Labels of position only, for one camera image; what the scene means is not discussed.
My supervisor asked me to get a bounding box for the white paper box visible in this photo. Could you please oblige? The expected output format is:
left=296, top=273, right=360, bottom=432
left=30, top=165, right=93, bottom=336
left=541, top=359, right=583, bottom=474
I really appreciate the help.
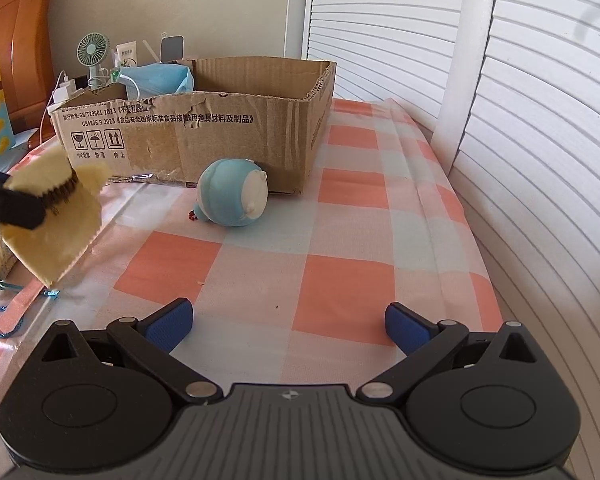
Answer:
left=116, top=39, right=139, bottom=69

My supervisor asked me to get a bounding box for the white charger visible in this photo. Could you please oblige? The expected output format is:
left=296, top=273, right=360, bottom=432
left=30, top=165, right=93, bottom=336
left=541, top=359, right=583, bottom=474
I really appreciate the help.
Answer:
left=53, top=79, right=80, bottom=106

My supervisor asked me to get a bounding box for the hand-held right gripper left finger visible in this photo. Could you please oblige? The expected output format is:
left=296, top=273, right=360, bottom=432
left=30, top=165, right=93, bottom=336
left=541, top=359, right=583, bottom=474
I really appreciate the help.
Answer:
left=40, top=297, right=221, bottom=401

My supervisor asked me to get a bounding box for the white cable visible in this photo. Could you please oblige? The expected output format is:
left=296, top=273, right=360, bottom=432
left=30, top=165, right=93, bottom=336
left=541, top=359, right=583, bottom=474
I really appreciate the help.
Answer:
left=36, top=71, right=68, bottom=147

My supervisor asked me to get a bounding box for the blue cord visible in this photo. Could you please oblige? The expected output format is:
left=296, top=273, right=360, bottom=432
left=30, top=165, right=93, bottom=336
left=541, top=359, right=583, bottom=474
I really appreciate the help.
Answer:
left=0, top=284, right=62, bottom=343

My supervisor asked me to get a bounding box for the white door post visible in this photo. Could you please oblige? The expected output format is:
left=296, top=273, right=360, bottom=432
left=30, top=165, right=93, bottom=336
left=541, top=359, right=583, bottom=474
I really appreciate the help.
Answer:
left=431, top=0, right=502, bottom=173

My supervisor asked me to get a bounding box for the pink checkered tablecloth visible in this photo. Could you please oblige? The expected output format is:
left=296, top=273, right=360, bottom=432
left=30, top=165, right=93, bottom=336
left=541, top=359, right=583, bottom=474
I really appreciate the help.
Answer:
left=0, top=97, right=507, bottom=413

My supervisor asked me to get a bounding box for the green desk fan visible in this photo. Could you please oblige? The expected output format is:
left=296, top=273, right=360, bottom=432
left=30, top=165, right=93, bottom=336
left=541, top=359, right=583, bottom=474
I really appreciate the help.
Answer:
left=76, top=32, right=112, bottom=89

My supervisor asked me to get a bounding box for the blue plush toy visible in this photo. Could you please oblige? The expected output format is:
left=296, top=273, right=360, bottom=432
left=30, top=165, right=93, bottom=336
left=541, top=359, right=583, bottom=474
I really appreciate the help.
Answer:
left=189, top=157, right=269, bottom=229

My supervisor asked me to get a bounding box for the brown hair scrunchie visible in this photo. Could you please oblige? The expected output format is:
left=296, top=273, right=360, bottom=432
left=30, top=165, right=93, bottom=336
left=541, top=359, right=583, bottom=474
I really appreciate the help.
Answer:
left=36, top=169, right=79, bottom=217

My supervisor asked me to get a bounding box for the brown cardboard box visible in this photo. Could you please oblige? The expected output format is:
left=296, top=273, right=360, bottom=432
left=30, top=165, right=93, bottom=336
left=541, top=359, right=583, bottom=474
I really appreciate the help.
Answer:
left=50, top=57, right=338, bottom=196

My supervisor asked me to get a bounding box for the pale yellow cloth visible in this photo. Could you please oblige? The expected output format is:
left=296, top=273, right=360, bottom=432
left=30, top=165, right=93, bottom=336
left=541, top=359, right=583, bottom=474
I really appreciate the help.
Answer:
left=0, top=149, right=110, bottom=287

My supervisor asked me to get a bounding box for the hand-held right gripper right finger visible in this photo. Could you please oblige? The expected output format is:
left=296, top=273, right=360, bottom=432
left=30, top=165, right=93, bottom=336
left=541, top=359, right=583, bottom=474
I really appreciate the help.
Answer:
left=355, top=302, right=538, bottom=402

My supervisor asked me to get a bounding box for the wooden headboard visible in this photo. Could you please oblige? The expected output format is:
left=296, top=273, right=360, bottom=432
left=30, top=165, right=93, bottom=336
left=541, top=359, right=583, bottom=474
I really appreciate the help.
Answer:
left=0, top=0, right=64, bottom=137

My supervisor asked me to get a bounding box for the blue face mask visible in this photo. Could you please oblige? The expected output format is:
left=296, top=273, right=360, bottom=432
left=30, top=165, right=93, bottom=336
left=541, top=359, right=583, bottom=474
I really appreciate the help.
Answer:
left=116, top=62, right=197, bottom=102

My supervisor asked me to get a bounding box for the white louvered door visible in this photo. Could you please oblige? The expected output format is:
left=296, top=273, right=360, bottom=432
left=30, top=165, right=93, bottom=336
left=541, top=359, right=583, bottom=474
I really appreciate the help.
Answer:
left=304, top=0, right=470, bottom=128
left=449, top=0, right=600, bottom=480

